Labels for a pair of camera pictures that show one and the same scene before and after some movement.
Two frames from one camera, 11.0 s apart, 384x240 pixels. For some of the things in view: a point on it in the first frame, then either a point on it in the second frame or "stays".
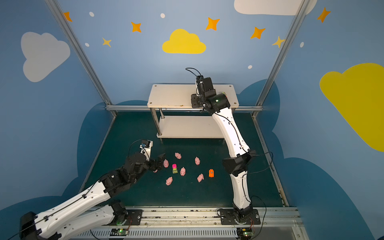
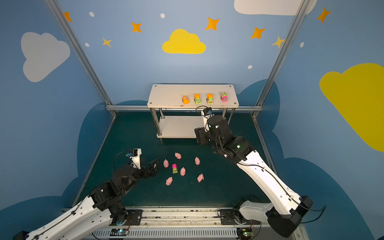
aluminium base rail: x=281 y=223 stays
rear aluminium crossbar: x=127 y=108 stays
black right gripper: x=195 y=101 to x=201 y=135
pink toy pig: x=200 y=177 stays
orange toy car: x=211 y=173 to x=185 y=100
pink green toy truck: x=174 y=168 stays
